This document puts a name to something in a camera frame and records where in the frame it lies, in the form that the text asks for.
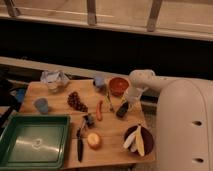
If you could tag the blue object at left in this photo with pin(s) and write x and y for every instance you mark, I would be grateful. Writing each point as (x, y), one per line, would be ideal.
(20, 94)

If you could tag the orange sausage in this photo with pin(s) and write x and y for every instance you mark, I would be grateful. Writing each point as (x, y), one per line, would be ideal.
(99, 116)

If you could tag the wooden board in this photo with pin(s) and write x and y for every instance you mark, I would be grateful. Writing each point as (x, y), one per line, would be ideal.
(110, 129)

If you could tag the thin pen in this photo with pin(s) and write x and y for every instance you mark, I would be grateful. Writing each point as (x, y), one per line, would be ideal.
(109, 101)

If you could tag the black handled knife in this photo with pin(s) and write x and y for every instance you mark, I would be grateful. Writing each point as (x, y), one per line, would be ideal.
(80, 145)

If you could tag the yellow banana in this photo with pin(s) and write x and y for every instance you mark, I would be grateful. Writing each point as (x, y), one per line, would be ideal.
(139, 141)

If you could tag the bunch of dark grapes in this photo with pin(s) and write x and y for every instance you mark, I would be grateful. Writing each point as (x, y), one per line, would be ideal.
(75, 102)

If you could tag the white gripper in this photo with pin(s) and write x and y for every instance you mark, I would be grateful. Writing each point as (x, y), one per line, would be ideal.
(132, 94)

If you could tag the orange-red bowl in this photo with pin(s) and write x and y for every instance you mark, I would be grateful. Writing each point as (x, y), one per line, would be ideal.
(118, 85)

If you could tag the blue plastic cup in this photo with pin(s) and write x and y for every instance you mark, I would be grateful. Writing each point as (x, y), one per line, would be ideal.
(41, 104)

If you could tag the yellow apple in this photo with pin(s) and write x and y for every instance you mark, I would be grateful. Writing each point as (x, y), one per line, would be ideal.
(94, 140)

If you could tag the small blue cup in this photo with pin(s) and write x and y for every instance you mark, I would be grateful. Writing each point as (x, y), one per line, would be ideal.
(99, 82)

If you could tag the white banana piece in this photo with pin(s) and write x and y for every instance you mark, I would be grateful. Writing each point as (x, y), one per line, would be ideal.
(129, 140)

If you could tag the dark purple plate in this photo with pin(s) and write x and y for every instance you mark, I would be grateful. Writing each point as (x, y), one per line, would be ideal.
(147, 138)

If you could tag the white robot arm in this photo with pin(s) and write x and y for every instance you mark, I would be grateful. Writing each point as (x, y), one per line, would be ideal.
(184, 122)

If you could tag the green plastic tray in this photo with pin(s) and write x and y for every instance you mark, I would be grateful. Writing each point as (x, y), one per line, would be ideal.
(35, 142)

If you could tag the black eraser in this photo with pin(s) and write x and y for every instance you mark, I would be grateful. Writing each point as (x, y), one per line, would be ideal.
(122, 110)

